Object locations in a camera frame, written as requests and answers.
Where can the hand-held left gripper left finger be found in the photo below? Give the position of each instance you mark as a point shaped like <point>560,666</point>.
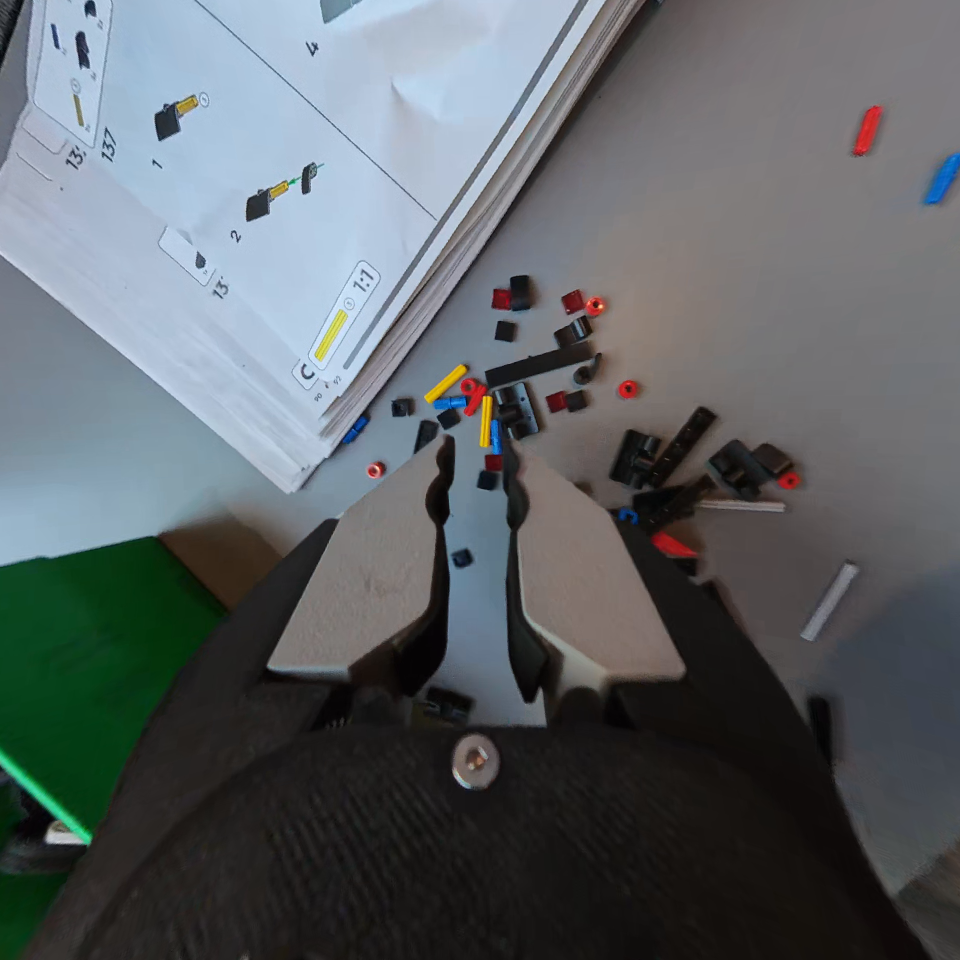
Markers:
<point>367,585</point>

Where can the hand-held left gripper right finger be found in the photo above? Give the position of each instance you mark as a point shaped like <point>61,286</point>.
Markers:
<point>592,592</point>

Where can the red toy axle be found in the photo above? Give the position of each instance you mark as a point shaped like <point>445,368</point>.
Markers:
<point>866,131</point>
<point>474,399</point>

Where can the small black toy connector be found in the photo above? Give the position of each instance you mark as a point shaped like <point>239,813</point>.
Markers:
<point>589,369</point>

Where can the pile of small toy bricks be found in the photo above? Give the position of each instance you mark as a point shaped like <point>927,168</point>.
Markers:
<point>540,364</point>

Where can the instruction booklet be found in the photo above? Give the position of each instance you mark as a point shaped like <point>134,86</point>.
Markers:
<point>262,150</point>

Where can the blue toy pin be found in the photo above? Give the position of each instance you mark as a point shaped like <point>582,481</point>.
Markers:
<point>941,180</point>

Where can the thin grey toy axle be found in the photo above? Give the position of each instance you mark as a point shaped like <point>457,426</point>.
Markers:
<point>739,506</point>

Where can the light grey toy beam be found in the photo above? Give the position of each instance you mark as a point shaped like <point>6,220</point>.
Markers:
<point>829,600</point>

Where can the green plastic bin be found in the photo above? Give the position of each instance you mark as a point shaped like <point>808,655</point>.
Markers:
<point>90,637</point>

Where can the small grey toy piece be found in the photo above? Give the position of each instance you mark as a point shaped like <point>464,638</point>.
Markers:
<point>60,832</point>

